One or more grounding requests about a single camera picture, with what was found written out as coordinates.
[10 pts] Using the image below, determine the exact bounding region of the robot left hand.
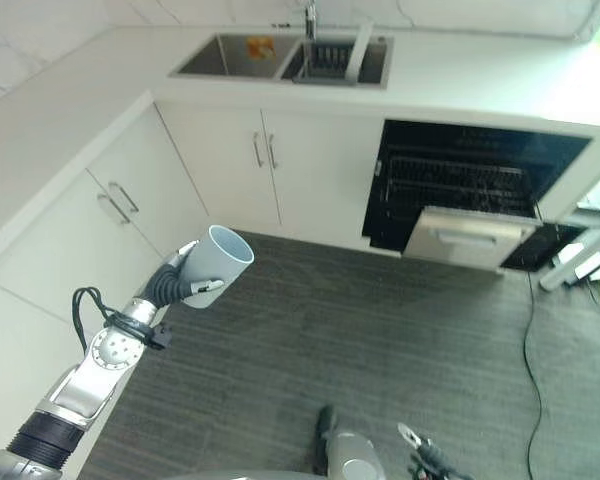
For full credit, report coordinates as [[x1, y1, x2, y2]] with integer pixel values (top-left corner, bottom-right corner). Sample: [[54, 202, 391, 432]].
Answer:
[[140, 239, 226, 309]]

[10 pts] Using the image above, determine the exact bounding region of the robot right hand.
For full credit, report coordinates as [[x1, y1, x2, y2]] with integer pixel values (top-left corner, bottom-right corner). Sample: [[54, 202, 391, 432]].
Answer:
[[396, 422, 475, 480]]

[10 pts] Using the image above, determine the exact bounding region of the grey plastic cup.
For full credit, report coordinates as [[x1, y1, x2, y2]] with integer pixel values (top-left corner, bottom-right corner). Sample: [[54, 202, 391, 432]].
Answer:
[[178, 224, 256, 310]]

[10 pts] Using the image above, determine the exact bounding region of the steel dishwasher door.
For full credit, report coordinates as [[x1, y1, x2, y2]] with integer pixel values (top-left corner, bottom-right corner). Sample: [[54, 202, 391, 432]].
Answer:
[[401, 205, 539, 272]]

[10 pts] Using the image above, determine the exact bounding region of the black built-in dishwasher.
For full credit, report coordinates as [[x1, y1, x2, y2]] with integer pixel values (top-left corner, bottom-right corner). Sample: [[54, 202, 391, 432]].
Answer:
[[361, 118, 595, 275]]

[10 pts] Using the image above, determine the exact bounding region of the white cabinet door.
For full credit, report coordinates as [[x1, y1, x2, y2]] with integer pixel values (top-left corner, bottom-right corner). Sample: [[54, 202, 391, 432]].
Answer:
[[260, 107, 386, 249], [0, 169, 167, 307], [153, 101, 283, 227], [84, 102, 211, 261]]

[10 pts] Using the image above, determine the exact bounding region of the steel double sink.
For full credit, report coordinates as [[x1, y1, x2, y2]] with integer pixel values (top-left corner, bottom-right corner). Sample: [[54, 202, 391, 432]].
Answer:
[[167, 31, 396, 92]]

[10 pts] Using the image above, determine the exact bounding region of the white table leg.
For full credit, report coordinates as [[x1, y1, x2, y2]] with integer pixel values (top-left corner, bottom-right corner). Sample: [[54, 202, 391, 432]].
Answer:
[[538, 198, 600, 292]]

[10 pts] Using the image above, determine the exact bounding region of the orange item in sink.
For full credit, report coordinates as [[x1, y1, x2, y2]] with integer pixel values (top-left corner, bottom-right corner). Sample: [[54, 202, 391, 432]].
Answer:
[[246, 35, 277, 59]]

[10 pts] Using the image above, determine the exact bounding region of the dark sink drain rack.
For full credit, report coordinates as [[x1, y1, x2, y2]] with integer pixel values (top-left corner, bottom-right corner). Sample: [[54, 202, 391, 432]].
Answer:
[[292, 41, 357, 85]]

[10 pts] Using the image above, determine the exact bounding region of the chrome kitchen faucet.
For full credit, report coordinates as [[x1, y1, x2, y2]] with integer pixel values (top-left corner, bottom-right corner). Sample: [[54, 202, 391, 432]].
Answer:
[[299, 0, 322, 42]]

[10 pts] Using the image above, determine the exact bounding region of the white flat board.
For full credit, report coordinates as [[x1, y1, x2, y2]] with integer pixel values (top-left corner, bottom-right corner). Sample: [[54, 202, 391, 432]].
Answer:
[[346, 22, 377, 82]]

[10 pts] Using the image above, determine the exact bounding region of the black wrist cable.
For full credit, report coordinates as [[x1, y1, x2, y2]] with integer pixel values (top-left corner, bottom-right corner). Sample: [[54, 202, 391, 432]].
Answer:
[[71, 286, 174, 354]]

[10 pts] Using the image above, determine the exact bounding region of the thin black floor cable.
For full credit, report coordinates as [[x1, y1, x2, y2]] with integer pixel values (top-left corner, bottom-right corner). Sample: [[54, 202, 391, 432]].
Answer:
[[521, 272, 547, 480]]

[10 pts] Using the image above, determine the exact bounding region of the dishwasher wire rack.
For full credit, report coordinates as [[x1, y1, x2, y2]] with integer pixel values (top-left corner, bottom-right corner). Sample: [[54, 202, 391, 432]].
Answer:
[[383, 153, 537, 217]]

